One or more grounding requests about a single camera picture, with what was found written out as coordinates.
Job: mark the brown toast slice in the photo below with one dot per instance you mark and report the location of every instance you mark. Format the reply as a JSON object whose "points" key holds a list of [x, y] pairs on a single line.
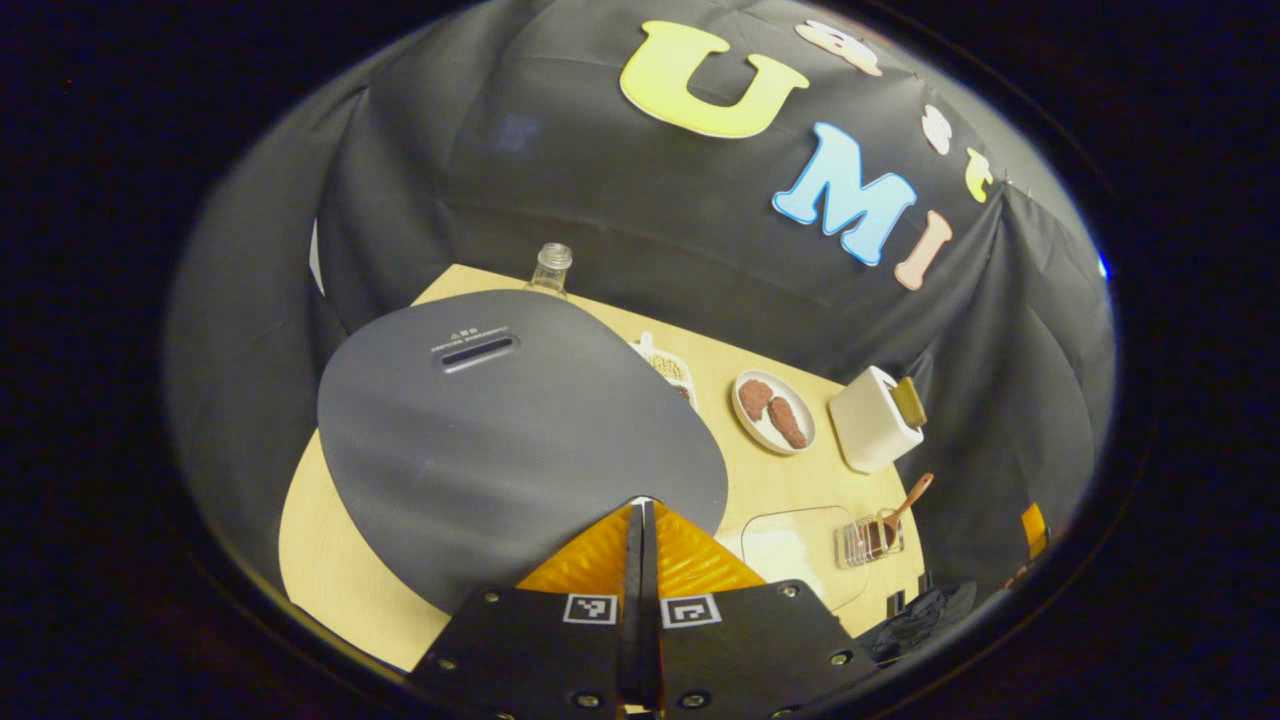
{"points": [[910, 402]]}

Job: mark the white toaster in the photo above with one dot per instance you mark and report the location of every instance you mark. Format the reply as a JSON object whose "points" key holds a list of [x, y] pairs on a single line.
{"points": [[865, 425]]}

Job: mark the white divided grain dish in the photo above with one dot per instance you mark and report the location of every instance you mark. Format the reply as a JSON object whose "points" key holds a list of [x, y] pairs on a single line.
{"points": [[668, 365]]}

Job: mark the clear glass bottle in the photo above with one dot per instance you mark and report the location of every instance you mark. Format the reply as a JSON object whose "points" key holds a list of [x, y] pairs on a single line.
{"points": [[550, 270]]}

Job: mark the black backdrop cloth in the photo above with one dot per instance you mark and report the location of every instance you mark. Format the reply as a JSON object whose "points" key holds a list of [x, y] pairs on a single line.
{"points": [[600, 180]]}

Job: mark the dark grey rice cooker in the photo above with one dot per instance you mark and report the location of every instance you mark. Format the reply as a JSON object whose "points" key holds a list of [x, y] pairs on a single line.
{"points": [[500, 440]]}

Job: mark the brown wooden spoon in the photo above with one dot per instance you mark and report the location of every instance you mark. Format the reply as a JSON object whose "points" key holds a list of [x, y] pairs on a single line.
{"points": [[910, 500]]}

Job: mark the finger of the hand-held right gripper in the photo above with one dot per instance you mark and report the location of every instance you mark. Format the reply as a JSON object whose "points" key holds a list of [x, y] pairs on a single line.
{"points": [[920, 615], [1034, 530]]}

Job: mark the brown fried chicken piece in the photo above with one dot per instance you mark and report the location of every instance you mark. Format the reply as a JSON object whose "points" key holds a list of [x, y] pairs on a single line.
{"points": [[755, 398], [788, 422]]}

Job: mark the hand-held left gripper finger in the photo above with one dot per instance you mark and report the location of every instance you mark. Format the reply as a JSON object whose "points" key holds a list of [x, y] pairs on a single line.
{"points": [[634, 640], [652, 640]]}

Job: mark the clear table mat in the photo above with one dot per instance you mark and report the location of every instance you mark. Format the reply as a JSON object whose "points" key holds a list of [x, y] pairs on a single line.
{"points": [[790, 555]]}

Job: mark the white round plate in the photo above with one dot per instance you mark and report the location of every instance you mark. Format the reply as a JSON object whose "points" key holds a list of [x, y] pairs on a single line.
{"points": [[755, 430]]}

